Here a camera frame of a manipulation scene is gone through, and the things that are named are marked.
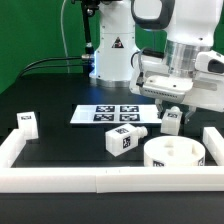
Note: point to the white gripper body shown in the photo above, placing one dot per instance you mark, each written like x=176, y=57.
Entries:
x=152, y=78

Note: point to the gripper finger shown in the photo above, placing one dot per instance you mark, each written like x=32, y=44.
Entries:
x=190, y=112
x=158, y=103

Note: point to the white round stool seat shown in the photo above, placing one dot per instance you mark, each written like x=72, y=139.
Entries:
x=173, y=151

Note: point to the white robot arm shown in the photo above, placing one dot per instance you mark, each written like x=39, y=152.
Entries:
x=162, y=49

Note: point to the white marker sheet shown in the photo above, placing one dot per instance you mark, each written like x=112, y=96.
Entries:
x=115, y=114

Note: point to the white U-shaped fence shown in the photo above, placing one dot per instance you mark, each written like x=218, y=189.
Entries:
x=100, y=180

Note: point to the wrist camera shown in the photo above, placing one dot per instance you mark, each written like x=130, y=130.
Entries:
x=210, y=62

